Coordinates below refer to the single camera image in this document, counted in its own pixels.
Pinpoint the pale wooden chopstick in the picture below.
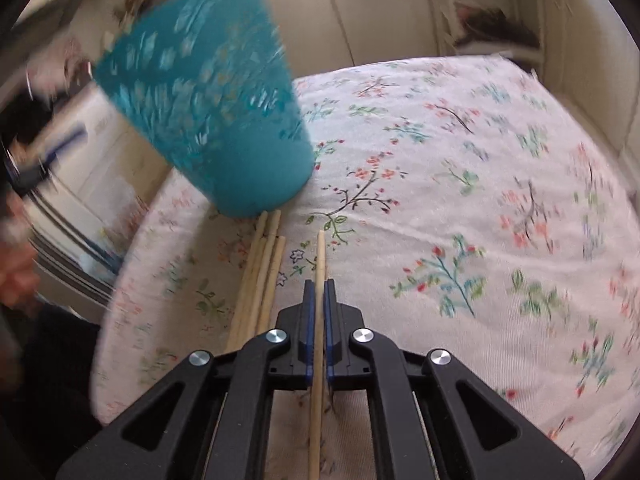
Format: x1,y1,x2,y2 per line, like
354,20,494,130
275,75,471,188
245,236,277,343
307,230,328,480
256,236,287,336
226,211,269,353

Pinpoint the bundle of wooden chopsticks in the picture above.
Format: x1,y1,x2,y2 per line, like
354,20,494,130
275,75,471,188
236,210,282,348

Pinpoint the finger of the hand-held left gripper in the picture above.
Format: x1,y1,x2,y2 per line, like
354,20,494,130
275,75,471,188
10,127,88,181

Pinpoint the person's left hand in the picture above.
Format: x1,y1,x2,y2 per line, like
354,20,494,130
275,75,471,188
0,194,40,311

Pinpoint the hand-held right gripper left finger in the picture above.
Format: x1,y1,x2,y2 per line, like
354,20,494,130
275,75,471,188
55,280,316,480

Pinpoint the teal perforated plastic basket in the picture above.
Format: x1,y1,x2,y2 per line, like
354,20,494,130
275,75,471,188
92,0,317,218

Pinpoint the floral tablecloth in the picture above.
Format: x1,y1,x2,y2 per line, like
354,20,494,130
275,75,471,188
90,55,636,480

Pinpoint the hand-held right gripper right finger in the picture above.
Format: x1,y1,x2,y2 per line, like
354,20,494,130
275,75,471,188
324,280,584,480

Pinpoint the metal sliding door track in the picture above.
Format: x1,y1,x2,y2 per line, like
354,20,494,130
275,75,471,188
27,195,121,311

